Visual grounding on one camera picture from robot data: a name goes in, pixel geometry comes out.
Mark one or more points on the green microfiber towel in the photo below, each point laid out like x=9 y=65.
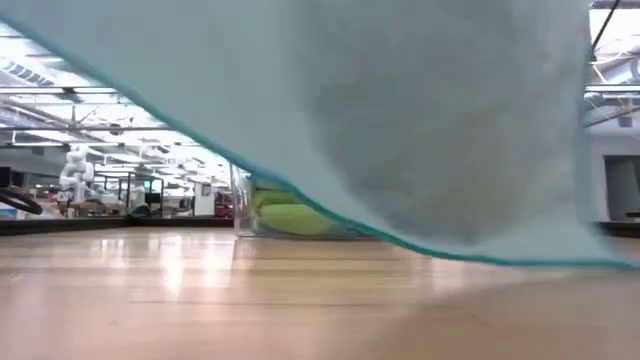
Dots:
x=272 y=196
x=295 y=220

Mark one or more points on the light blue microfiber towel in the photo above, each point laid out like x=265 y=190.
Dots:
x=400 y=125

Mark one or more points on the clear plastic bin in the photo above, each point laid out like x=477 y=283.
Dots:
x=242 y=210

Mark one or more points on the white robot figure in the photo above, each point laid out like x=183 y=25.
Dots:
x=76 y=167

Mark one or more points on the overhead LED light bar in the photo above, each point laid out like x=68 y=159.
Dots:
x=60 y=90

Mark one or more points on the dark wall window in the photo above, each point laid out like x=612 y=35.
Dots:
x=622 y=185

